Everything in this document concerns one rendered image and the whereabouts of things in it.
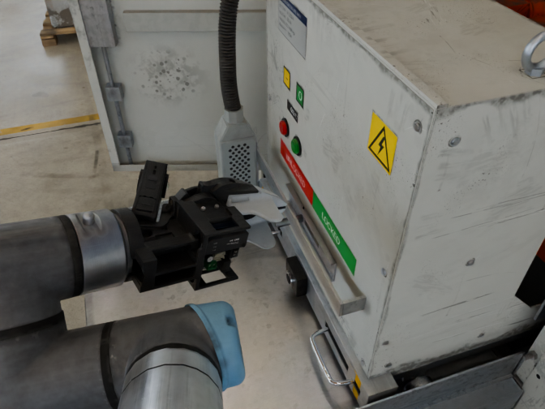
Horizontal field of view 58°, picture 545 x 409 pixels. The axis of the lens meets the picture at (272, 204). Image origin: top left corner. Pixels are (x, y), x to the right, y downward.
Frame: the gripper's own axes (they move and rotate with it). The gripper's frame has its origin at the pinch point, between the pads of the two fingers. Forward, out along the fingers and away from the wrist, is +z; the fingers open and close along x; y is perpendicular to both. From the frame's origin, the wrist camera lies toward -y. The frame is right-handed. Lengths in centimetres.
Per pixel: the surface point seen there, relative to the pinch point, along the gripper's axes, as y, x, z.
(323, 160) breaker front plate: -7.5, 0.5, 14.3
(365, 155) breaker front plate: 3.7, 7.8, 9.1
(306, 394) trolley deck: 6.8, -35.3, 11.8
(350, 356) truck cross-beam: 8.9, -25.9, 16.2
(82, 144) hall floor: -220, -109, 46
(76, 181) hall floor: -188, -114, 33
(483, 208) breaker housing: 16.4, 7.1, 16.4
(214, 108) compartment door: -57, -14, 25
